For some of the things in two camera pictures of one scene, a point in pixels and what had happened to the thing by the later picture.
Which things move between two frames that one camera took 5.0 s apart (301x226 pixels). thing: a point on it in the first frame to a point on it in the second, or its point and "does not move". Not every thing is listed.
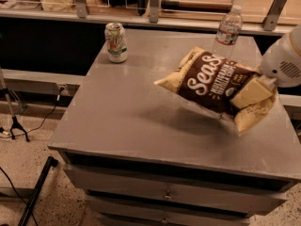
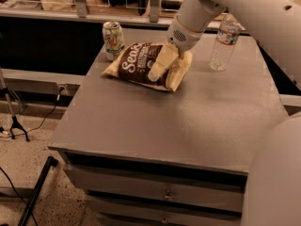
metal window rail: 272,23 does not move
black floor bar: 51,163 does not move
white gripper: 279,63 to 182,38
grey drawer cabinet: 148,155 does not move
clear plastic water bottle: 229,33 does not move
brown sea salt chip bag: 206,81 to 134,64
